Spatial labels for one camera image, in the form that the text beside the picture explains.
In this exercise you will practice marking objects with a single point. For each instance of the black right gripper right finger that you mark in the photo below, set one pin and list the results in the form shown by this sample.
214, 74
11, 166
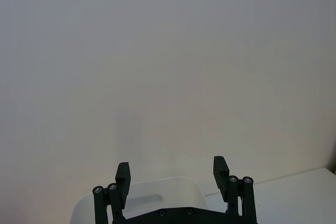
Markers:
221, 179

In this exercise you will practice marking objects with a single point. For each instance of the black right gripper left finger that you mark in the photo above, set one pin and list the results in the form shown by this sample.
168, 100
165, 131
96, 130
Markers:
121, 182

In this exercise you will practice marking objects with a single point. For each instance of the translucent white plastic case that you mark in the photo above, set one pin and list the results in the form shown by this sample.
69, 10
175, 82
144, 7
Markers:
160, 187

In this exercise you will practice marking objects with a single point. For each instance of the white table cloth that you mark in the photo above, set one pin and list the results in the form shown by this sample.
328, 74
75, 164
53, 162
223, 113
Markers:
288, 197

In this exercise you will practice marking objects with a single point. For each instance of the plain pale wall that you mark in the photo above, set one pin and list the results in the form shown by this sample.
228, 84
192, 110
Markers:
162, 64

